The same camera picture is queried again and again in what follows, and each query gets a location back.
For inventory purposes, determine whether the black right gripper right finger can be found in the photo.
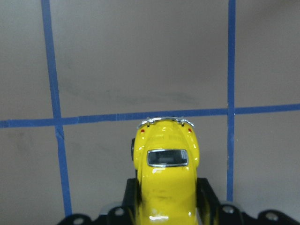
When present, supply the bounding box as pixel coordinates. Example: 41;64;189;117
196;178;219;225

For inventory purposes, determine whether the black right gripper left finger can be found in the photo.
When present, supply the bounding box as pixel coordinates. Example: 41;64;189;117
121;178;141;225

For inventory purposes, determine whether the yellow beetle toy car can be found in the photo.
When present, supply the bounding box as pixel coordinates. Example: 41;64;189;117
131;117;200;225

